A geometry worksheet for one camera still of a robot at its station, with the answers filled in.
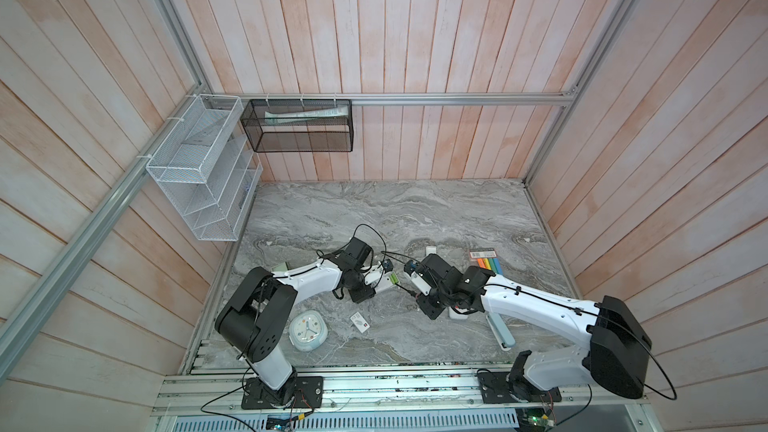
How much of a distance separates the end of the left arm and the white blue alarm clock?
0.41ft

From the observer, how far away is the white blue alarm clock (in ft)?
2.65

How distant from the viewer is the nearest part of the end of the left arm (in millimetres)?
723
